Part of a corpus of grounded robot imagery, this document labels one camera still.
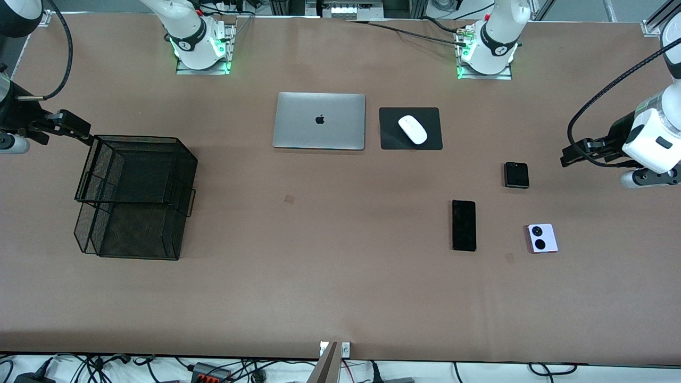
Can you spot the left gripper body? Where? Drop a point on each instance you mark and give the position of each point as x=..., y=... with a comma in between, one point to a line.
x=617, y=134

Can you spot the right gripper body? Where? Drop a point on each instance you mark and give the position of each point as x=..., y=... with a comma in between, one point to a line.
x=16, y=114

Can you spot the black flip phone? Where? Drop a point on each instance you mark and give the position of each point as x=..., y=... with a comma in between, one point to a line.
x=516, y=175

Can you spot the lavender flip phone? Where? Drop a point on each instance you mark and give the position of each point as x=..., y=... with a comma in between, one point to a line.
x=542, y=238

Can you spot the black slab smartphone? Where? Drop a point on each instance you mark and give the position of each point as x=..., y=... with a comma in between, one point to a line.
x=464, y=226

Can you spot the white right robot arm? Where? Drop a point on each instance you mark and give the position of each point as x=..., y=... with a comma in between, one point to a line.
x=186, y=32

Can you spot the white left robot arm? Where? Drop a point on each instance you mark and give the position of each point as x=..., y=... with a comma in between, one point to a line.
x=495, y=37

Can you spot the aluminium profile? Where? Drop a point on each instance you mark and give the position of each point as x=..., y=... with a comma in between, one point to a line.
x=650, y=26
x=46, y=17

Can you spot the black mesh two-tier tray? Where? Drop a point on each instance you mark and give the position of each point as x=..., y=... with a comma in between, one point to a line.
x=138, y=234

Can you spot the white computer mouse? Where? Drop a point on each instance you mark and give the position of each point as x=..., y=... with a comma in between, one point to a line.
x=413, y=130

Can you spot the black mouse pad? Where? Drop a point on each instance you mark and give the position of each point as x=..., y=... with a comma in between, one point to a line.
x=391, y=133

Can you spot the black power adapter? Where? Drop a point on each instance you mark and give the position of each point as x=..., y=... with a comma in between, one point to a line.
x=32, y=379

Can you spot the silver laptop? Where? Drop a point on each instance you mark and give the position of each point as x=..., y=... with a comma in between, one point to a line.
x=319, y=119

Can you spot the black power strip orange switches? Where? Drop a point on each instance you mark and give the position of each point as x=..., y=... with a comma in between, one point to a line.
x=210, y=375

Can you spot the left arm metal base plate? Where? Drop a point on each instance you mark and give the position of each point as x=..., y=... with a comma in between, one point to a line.
x=503, y=76

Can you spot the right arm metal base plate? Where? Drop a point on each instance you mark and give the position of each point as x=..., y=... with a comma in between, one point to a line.
x=183, y=70

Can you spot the metal frame with white connectors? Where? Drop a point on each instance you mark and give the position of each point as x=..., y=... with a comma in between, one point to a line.
x=346, y=9

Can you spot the white metal bracket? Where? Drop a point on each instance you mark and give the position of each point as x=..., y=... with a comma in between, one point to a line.
x=345, y=350

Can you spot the grey camera stand post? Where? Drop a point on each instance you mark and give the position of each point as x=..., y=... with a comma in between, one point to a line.
x=327, y=369

